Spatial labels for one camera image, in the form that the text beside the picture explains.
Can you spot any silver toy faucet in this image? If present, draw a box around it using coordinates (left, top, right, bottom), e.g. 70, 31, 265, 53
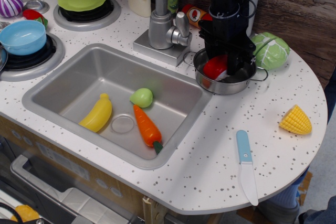
133, 0, 192, 66

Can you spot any grey shoe with sock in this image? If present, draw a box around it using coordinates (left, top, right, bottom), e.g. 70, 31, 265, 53
257, 184, 300, 223

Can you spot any orange toy carrot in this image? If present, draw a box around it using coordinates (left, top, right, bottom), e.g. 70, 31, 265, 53
133, 105, 163, 154

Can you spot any green toy can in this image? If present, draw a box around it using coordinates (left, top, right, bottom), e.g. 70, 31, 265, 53
167, 0, 179, 17

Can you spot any blue white toy knife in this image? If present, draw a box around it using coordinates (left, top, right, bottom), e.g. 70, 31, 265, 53
236, 130, 259, 206

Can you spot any grey stove knob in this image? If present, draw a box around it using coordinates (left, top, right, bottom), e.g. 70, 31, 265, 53
23, 0, 50, 14

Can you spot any small steel pan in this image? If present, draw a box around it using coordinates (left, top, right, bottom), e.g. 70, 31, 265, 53
183, 49, 268, 95

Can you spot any red toy ketchup bottle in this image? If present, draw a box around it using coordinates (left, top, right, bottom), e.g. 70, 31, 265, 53
182, 4, 212, 28

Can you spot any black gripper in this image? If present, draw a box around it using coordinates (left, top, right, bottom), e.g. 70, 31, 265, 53
199, 8, 255, 76

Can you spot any purple toy onion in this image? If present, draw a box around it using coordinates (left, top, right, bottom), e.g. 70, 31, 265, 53
1, 0, 24, 18

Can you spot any blue toy bowl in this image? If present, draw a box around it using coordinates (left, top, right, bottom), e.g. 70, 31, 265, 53
1, 20, 47, 56

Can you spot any yellow toy corn piece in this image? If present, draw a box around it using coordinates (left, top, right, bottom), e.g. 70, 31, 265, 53
279, 105, 312, 135

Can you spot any green toy cabbage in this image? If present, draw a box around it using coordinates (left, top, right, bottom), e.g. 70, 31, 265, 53
251, 32, 290, 70

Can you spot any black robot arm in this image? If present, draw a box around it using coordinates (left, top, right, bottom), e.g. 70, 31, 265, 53
199, 0, 255, 76

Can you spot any yellow toy banana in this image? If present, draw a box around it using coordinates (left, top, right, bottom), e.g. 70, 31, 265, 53
79, 93, 112, 132

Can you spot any grey toy sink basin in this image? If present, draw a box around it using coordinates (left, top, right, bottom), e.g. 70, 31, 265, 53
22, 44, 212, 169

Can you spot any back right stove burner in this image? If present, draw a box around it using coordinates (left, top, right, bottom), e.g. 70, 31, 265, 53
53, 0, 121, 31

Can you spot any front left stove burner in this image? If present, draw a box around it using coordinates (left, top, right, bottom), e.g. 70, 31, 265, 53
1, 33, 65, 82

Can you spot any orange toy below counter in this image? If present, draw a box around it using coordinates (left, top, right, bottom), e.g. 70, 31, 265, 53
14, 205, 40, 222

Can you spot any red toy strawberry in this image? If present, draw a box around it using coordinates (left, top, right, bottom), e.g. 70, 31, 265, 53
23, 9, 48, 29

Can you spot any green toy pear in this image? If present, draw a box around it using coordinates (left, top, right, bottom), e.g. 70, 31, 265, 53
129, 88, 153, 108

